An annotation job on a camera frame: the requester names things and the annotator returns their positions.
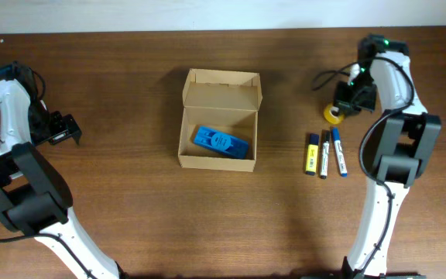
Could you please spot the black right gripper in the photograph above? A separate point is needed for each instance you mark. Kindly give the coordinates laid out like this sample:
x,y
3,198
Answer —
x,y
342,102

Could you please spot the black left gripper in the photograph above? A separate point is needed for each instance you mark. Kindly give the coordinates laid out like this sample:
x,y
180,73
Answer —
x,y
66,125

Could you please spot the yellow tape roll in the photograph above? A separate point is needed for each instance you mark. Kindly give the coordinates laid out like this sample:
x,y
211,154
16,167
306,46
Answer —
x,y
333,115

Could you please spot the black whiteboard marker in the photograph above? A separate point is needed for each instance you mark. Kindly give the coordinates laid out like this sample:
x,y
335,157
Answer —
x,y
325,154

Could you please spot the yellow highlighter black cap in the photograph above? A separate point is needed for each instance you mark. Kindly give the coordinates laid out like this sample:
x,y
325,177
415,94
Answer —
x,y
312,154

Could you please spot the brown cardboard box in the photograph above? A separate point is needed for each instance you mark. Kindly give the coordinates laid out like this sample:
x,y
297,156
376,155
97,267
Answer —
x,y
227,101

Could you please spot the blue whiteboard duster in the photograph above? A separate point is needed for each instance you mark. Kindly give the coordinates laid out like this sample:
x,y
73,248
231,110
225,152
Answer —
x,y
222,143

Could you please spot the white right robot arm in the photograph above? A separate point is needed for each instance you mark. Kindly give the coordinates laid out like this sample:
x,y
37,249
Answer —
x,y
393,153

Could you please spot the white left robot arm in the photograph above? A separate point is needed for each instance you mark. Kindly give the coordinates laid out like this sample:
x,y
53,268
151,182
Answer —
x,y
35,200

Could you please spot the blue whiteboard marker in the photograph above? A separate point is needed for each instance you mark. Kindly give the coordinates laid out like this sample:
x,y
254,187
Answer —
x,y
339,152

